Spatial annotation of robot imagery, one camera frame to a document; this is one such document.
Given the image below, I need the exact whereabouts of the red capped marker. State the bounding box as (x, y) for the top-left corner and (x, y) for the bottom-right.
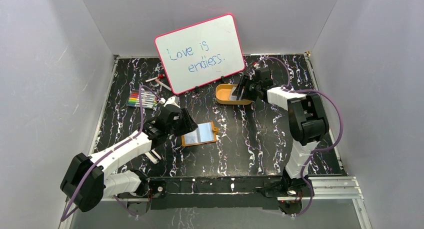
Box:
(145, 74), (166, 83)

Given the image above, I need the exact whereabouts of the orange oval tray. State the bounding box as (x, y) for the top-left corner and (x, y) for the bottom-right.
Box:
(215, 83), (252, 106)

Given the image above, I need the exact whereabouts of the black whiteboard stand foot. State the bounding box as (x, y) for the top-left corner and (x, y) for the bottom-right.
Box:
(220, 76), (227, 84)

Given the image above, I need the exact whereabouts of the pack of coloured markers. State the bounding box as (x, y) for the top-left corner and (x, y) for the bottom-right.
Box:
(126, 90), (159, 109)

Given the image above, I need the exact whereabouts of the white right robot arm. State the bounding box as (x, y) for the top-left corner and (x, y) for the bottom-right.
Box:
(231, 68), (330, 196)

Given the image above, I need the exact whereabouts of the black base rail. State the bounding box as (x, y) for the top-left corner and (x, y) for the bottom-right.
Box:
(117, 176), (314, 218)

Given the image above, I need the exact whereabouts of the orange leather card holder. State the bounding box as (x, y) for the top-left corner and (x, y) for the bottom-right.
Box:
(181, 121), (220, 147)

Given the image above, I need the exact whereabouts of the card with black stripe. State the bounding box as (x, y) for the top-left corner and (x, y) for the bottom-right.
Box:
(229, 86), (244, 101)

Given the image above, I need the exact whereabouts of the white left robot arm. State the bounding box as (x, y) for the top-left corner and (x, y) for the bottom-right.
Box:
(60, 103), (198, 212)

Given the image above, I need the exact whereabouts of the white marker pen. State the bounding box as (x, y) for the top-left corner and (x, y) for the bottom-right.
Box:
(155, 79), (172, 92)

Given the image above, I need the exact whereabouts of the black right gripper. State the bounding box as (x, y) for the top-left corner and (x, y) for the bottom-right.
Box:
(232, 75), (261, 102)

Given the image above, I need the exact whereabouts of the pink framed whiteboard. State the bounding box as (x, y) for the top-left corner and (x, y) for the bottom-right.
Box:
(154, 13), (246, 95)

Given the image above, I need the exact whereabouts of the small white object on table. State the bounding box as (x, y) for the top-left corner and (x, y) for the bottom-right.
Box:
(145, 150), (162, 164)

